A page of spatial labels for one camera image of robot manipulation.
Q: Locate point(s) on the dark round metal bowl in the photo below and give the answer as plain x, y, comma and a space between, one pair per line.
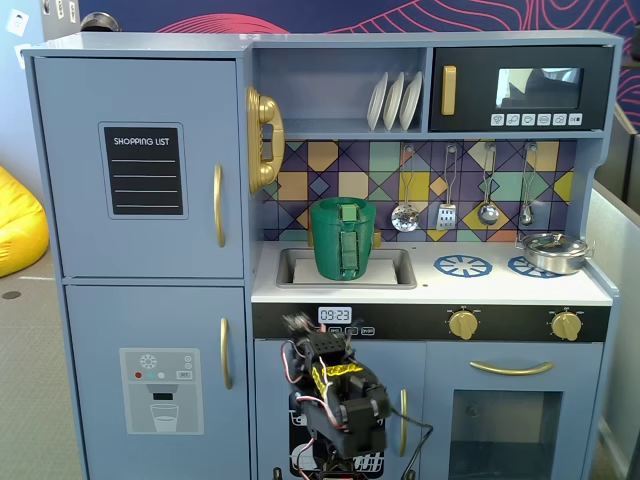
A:
100, 22

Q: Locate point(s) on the black shopping list board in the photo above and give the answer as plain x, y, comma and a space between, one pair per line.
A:
145, 170

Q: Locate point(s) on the grey partition panel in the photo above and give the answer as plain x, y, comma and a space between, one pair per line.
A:
617, 300

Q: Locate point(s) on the white wall socket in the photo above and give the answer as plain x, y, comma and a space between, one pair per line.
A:
16, 22
22, 54

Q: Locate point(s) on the grey water dispenser panel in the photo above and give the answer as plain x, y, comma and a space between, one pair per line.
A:
162, 395

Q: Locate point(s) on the white toy plate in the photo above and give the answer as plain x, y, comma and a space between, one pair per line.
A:
393, 102
411, 102
376, 102

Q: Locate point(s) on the grey socket panel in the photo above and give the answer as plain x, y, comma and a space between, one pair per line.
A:
60, 20

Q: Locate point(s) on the steel slotted spatula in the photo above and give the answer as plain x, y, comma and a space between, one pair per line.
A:
446, 217

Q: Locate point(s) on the blue fridge door with dispenser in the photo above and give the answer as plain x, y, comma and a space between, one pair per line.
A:
100, 320

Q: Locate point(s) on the black microwave door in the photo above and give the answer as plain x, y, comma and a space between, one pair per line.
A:
475, 90

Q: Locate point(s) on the dark round floor cover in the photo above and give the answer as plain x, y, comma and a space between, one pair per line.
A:
12, 295

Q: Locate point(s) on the digital clock display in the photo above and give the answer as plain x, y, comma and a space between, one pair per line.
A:
334, 315

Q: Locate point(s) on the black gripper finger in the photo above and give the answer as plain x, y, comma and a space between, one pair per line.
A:
309, 321
291, 324

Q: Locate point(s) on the yellow beanbag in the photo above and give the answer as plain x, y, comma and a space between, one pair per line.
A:
20, 225

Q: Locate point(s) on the steel pot with lid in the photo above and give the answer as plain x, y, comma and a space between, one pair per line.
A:
552, 252

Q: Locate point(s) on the steel ladle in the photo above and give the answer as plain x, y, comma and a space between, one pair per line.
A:
488, 214

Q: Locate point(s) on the blue toy kitchen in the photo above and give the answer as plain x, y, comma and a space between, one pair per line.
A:
340, 292

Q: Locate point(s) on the gold toy faucet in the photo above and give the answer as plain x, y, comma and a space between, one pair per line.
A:
377, 239

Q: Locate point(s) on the blue oven door with window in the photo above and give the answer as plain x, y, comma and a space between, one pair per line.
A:
440, 400

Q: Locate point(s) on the gold stove knob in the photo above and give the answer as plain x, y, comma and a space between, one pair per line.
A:
566, 326
463, 325

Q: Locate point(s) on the grey toy sink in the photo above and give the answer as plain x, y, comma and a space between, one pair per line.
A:
400, 272

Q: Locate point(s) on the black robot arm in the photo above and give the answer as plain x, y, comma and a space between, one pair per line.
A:
360, 405

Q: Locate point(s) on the steel spoon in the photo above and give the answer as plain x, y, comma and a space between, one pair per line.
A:
526, 216

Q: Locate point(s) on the steel skimmer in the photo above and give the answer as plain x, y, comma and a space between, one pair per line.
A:
405, 218

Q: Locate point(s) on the gold toy telephone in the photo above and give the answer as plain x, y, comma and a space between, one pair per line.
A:
265, 135

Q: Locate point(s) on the blue fridge door with board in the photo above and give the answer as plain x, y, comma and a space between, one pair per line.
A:
75, 200

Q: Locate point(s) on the green plastic cup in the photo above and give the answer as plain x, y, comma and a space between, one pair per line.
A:
327, 240

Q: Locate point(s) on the blue cabinet door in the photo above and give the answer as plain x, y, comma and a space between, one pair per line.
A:
270, 390

